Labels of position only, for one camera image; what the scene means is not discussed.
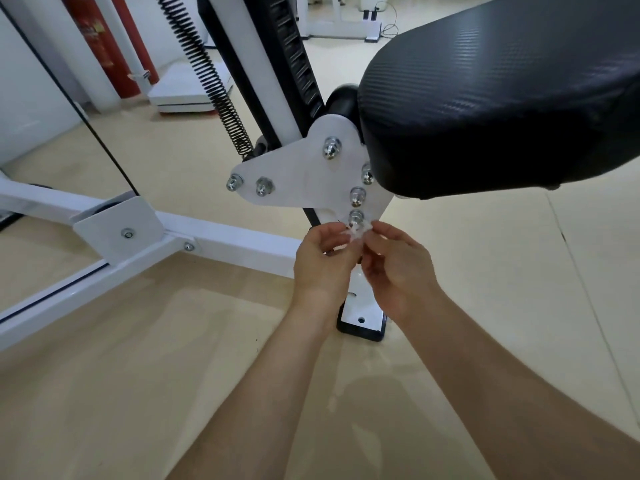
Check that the person's right hand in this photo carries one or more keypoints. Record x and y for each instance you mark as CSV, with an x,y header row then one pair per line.
x,y
405,279

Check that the person's left hand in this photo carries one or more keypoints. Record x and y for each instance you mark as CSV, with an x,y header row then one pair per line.
x,y
320,269

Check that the person's left thumb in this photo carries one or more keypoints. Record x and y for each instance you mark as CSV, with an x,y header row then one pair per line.
x,y
349,252

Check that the person's right thumb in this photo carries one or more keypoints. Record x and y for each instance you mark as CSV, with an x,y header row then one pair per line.
x,y
369,254

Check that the small clear plastic cap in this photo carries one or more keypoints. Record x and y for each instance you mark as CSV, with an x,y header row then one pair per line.
x,y
359,231

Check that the person's right forearm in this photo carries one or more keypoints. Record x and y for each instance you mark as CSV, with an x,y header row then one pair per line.
x,y
515,404

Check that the person's left forearm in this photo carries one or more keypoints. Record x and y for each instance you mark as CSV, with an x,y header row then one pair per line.
x,y
265,394

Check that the chrome dome nut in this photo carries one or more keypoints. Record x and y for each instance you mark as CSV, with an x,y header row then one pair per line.
x,y
367,173
331,147
358,195
355,216

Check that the white support leg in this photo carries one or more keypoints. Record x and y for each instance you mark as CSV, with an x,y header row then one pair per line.
x,y
362,294

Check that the black rubber foot cap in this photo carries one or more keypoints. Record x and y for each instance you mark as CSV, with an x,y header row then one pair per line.
x,y
362,332

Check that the black foam roller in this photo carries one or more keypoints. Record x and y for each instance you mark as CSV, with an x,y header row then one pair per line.
x,y
342,102

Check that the black toothed adjustment rack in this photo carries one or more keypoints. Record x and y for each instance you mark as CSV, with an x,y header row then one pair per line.
x,y
295,54

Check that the black padded seat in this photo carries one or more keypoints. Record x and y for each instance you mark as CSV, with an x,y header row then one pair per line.
x,y
500,94

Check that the black coil spring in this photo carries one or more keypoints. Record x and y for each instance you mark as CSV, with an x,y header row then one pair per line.
x,y
210,79

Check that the white machine base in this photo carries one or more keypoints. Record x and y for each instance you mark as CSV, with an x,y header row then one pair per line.
x,y
340,27

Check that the white floor platform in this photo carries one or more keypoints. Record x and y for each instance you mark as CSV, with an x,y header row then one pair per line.
x,y
185,89

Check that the white gusset plate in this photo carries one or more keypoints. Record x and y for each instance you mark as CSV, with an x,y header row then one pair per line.
x,y
117,229

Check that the white pole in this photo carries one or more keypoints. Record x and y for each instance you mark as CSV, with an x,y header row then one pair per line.
x,y
125,39

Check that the red cylinder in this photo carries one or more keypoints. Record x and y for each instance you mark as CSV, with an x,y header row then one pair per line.
x,y
95,34

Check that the white metal bracket plate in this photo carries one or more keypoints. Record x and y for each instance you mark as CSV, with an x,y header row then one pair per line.
x,y
300,169

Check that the white steel base frame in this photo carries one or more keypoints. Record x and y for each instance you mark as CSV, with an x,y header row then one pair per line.
x,y
225,244

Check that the white upright post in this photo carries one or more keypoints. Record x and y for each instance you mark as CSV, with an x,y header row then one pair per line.
x,y
260,59

